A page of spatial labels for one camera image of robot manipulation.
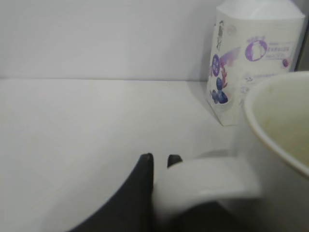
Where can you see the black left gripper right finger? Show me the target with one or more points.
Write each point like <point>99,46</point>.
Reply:
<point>173,159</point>

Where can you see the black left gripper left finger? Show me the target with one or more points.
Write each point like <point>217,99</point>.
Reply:
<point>130,208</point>

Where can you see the white ceramic mug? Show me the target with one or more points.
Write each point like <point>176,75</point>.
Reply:
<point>263,180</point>

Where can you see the white yogurt bottle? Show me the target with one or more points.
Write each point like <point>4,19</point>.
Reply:
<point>253,40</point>

